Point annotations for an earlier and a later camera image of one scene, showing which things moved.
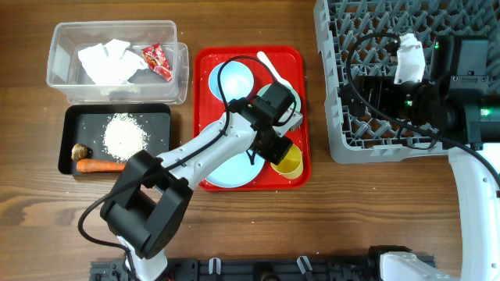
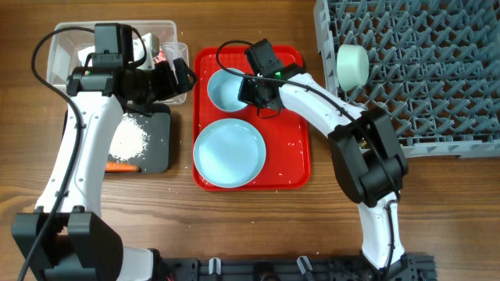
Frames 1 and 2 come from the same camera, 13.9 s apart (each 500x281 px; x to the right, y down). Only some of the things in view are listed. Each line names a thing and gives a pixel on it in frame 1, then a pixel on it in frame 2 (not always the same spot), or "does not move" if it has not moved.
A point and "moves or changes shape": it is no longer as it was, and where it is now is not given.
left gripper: (276, 156) -> (169, 87)
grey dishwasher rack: (353, 134) does not move
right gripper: (379, 87) -> (245, 95)
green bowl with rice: (296, 104) moves or changes shape
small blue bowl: (237, 80) moves or changes shape
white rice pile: (124, 136) does not move
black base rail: (275, 268) does not move
